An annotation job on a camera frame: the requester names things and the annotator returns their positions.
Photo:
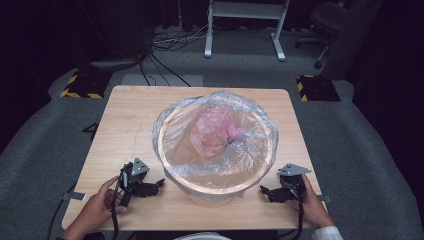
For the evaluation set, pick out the white round waste bin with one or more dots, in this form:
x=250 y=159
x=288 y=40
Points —
x=210 y=199

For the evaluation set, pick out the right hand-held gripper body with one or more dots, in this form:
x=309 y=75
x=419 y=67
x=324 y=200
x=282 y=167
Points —
x=293 y=181

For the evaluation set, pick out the person's left hand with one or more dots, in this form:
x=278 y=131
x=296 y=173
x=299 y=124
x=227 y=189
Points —
x=96 y=210

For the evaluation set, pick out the black yellow striped base plate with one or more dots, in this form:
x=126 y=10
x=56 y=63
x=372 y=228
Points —
x=318 y=88
x=85 y=85

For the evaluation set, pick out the white rounded object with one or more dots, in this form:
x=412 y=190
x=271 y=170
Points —
x=202 y=236

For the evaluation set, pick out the pink plastic bag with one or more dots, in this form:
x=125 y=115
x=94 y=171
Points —
x=210 y=133

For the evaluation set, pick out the black office chair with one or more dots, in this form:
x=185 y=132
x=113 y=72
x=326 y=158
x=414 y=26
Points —
x=325 y=20

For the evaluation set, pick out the clear plastic bin liner bag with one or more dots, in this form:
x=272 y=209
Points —
x=176 y=120

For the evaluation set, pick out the white metal table frame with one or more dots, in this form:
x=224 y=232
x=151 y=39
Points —
x=246 y=10

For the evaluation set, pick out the grey upright panel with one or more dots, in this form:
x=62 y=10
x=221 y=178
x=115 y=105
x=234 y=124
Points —
x=350 y=43

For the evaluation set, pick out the person's dark clothing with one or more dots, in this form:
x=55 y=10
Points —
x=253 y=235

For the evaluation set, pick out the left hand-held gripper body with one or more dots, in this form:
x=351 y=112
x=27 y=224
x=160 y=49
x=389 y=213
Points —
x=138 y=167

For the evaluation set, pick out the person's right hand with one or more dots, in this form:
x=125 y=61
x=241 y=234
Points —
x=313 y=208

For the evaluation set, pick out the grey stand base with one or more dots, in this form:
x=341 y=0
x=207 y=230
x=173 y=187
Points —
x=115 y=63

